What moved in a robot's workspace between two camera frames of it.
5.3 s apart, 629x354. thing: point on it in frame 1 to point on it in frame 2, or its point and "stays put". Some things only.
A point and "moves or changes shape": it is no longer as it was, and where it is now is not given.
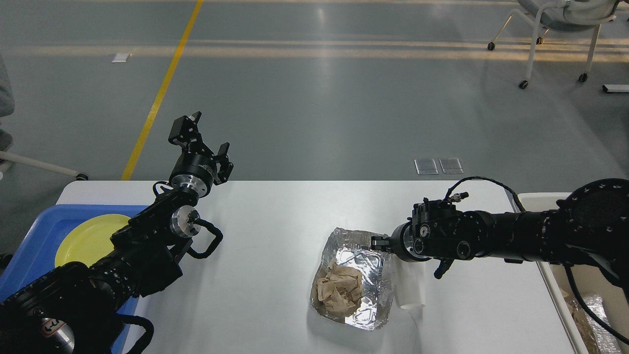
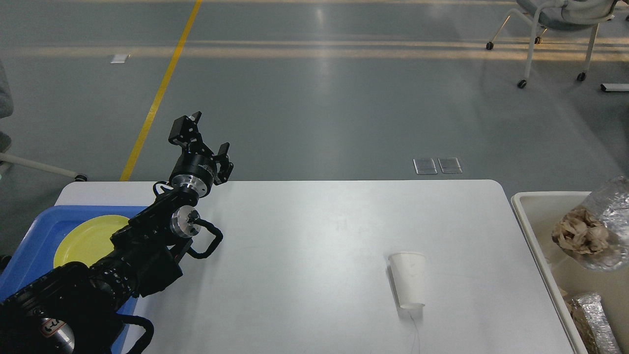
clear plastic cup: (410, 279) stays put
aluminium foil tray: (353, 249) moves or changes shape
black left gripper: (195, 172) stays put
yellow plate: (87, 240) stays put
